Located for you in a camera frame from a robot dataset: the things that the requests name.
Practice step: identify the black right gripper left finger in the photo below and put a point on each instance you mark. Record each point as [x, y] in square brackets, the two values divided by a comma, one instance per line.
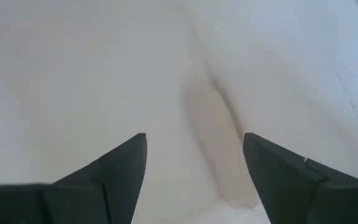
[98, 193]

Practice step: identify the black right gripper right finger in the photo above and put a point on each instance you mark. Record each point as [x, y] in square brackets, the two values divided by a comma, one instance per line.
[291, 193]

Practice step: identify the white sheet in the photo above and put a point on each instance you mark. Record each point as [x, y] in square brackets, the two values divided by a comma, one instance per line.
[73, 77]

